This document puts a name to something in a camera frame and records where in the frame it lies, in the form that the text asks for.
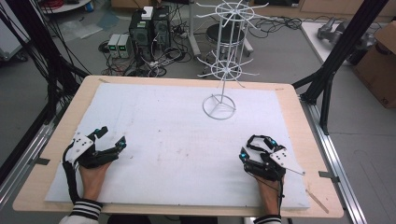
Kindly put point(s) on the grey tape piece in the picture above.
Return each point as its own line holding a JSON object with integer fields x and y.
{"x": 328, "y": 175}
{"x": 42, "y": 161}

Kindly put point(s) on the striped left sleeve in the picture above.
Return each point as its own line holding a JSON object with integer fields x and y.
{"x": 84, "y": 210}

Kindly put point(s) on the brown cardboard box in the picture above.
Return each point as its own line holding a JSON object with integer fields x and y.
{"x": 378, "y": 68}

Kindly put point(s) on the black metal frame post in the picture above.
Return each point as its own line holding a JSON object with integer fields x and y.
{"x": 339, "y": 56}
{"x": 40, "y": 53}

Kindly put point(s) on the person's right hand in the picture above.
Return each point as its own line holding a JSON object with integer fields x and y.
{"x": 269, "y": 194}

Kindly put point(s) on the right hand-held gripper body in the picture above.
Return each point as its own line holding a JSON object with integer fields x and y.
{"x": 274, "y": 163}

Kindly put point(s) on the striped sleeve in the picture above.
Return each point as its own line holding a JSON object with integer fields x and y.
{"x": 84, "y": 210}
{"x": 267, "y": 219}

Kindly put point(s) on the aluminium rail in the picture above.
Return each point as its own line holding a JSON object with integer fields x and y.
{"x": 336, "y": 168}
{"x": 25, "y": 155}

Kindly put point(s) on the white box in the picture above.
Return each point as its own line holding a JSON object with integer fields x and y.
{"x": 147, "y": 13}

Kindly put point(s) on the thin wooden stick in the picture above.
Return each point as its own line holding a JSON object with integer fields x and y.
{"x": 317, "y": 201}

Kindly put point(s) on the wooden table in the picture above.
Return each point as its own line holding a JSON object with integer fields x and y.
{"x": 311, "y": 146}

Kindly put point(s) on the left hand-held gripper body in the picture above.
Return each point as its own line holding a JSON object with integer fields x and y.
{"x": 84, "y": 149}

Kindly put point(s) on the striped right sleeve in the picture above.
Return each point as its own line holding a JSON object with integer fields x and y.
{"x": 267, "y": 219}

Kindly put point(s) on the black round stool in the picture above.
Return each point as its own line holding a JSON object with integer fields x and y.
{"x": 225, "y": 32}

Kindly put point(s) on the white foam mat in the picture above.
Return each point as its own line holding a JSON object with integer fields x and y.
{"x": 174, "y": 149}

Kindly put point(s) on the grey power supply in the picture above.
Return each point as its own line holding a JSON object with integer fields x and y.
{"x": 113, "y": 46}
{"x": 124, "y": 46}

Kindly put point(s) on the black computer tower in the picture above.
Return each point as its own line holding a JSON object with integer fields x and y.
{"x": 140, "y": 34}
{"x": 161, "y": 29}

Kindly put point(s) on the person's left hand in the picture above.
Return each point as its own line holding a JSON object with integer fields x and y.
{"x": 92, "y": 180}

